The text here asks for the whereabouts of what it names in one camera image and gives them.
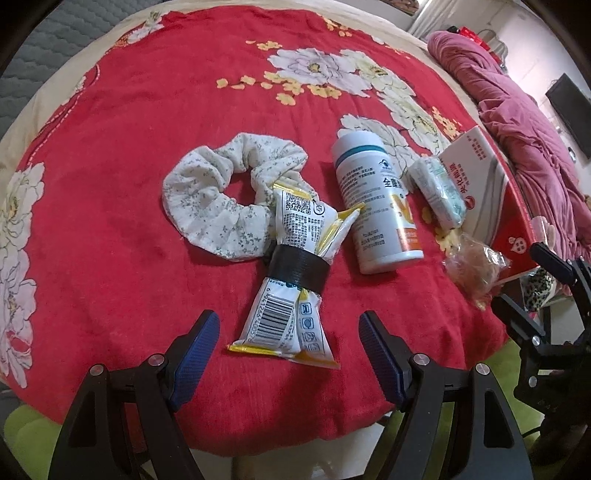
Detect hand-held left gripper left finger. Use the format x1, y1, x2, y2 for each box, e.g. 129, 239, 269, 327
48, 310, 221, 480

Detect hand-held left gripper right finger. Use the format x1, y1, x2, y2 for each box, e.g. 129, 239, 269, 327
359, 311, 532, 480

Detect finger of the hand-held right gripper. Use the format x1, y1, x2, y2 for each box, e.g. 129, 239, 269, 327
491, 293, 555, 370
530, 242, 591, 333

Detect leopard print scrunchie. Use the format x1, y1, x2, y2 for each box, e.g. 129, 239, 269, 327
522, 272, 566, 311

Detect white and yellow snack packet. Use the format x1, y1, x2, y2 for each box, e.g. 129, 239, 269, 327
226, 181, 363, 370

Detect clear bag with brown contents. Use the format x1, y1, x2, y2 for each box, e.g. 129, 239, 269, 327
442, 233, 513, 311

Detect red and white tissue box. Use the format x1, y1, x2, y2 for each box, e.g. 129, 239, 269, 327
438, 126, 539, 282

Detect pale green tissue pack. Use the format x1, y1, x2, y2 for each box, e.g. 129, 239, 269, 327
409, 157, 467, 230

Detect pink quilt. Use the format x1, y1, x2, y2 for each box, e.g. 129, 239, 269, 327
427, 30, 591, 287

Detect white floral scrunchie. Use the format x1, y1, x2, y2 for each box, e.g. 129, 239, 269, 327
161, 132, 308, 259

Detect black television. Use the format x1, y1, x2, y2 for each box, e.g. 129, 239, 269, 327
546, 73, 591, 160

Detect white pill bottle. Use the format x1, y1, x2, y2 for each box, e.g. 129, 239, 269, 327
332, 130, 424, 274

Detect green floor mat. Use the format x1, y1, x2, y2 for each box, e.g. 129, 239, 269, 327
0, 344, 591, 480

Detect red floral blanket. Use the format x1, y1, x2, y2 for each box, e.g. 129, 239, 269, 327
0, 4, 536, 444

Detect red gift bags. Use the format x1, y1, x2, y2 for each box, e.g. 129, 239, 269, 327
455, 25, 509, 61

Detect grey quilted headboard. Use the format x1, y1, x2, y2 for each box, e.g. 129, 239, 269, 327
0, 0, 116, 79

